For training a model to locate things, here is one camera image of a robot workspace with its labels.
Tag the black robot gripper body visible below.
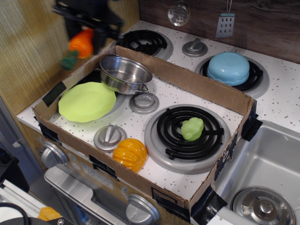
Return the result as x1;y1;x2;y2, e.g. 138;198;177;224
52;0;124;29

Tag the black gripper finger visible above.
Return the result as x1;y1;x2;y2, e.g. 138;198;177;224
92;27;121;55
65;18;81;40

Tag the orange toy carrot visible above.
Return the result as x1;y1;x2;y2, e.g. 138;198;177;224
60;28;94;70

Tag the yellow-green plastic plate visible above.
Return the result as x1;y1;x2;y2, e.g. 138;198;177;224
58;82;116;123

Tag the back left black burner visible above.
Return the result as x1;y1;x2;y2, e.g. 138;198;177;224
112;30;173;60

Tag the black burner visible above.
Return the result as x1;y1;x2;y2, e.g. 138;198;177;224
112;30;173;60
144;105;231;174
195;56;270;99

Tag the hanging metal strainer spoon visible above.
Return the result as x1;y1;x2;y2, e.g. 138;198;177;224
167;0;191;27

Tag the silver stove knob centre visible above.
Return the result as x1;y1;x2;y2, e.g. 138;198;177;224
129;93;159;114

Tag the silver stove knob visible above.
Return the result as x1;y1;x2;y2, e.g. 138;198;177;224
94;125;127;153
129;93;159;114
182;38;208;57

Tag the brown cardboard fence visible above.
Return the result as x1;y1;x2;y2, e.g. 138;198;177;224
32;45;263;223

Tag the silver stove knob back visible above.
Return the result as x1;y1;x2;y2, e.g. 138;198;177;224
182;38;208;57

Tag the silver stove knob front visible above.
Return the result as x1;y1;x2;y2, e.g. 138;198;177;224
94;125;127;153

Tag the orange toy pumpkin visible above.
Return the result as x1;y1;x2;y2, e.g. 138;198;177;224
112;138;148;173

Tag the silver oven knob left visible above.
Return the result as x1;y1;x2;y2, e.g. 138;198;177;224
41;141;68;168

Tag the silver oven knob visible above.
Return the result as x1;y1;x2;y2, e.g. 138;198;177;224
126;193;160;225
41;141;68;168

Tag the front right black burner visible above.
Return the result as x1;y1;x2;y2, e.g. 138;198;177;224
144;105;231;174

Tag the green toy lettuce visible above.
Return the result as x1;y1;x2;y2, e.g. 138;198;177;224
180;117;204;142

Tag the light blue plastic bowl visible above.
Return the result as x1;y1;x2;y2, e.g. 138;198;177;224
207;52;250;86

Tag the back right black burner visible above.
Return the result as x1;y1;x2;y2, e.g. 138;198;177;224
195;56;270;99

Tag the silver oven knob right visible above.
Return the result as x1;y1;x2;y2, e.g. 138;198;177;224
126;193;160;225

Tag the yellow cloth piece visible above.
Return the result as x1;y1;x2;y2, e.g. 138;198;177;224
38;207;61;221

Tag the grey toy sink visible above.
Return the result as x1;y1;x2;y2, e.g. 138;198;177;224
211;121;300;225

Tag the stainless steel pot lid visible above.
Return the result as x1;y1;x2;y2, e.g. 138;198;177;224
230;186;297;225

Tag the hanging blue-handled spatula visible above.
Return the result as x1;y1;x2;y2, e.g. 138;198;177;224
216;0;235;38

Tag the silver oven door handle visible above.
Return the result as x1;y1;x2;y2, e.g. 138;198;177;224
44;167;128;225

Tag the black cable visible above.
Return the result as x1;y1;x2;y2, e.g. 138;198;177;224
0;202;30;225

